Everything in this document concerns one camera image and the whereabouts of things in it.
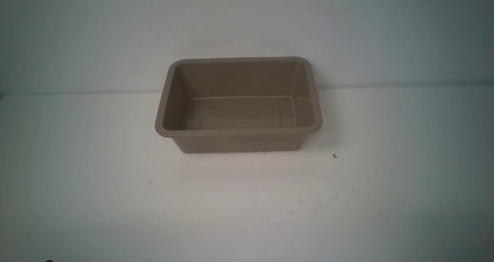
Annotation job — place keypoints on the tan plastic bin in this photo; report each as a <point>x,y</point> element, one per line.
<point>242,104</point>

